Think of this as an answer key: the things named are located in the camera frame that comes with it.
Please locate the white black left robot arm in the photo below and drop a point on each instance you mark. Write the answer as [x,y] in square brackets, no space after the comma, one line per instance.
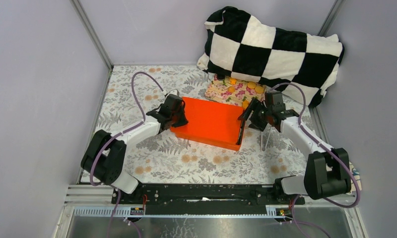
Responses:
[105,155]

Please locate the blue cream patterned cloth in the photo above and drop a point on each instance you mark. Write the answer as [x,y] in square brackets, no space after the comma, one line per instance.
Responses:
[357,177]

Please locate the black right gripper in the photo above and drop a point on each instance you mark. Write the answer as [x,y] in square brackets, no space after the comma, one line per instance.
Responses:
[255,105]

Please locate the black sandwich cookie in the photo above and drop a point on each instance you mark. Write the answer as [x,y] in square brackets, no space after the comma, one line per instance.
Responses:
[220,77]

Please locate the orange compartment cookie box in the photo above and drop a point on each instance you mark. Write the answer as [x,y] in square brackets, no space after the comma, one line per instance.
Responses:
[225,138]

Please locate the orange fish shaped cookie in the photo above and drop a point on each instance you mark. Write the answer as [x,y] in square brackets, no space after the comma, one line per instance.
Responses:
[232,81]
[245,104]

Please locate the floral cookie tray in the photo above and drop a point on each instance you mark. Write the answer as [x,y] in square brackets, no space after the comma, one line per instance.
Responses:
[217,91]

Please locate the black white checkered pillow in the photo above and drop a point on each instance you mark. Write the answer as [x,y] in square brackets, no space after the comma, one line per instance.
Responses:
[300,65]

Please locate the orange box lid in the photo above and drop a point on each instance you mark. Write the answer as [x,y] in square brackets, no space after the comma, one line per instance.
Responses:
[201,113]

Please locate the round swirl butter cookie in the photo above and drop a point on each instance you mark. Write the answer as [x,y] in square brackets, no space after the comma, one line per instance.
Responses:
[231,89]

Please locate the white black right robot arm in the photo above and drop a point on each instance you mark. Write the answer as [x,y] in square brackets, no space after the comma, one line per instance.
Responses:
[327,170]

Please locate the round tan biscuit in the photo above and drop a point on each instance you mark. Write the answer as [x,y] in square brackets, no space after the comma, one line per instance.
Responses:
[259,90]
[251,85]

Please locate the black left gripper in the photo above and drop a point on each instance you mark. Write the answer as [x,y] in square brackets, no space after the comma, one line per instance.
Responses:
[183,120]

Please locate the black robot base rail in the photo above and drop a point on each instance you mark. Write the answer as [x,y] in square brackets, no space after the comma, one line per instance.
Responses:
[206,199]

